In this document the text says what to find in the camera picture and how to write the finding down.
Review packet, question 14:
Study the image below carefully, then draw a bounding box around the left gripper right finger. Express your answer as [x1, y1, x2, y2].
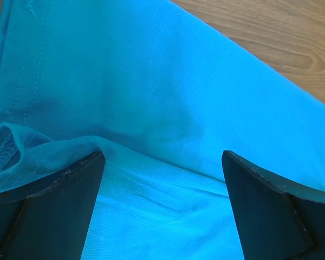
[222, 151, 325, 260]

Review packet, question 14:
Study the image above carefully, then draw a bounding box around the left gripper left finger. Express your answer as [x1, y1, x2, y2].
[0, 152, 105, 260]

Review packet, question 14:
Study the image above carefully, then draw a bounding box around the teal t shirt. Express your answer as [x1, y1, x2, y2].
[0, 1, 325, 259]

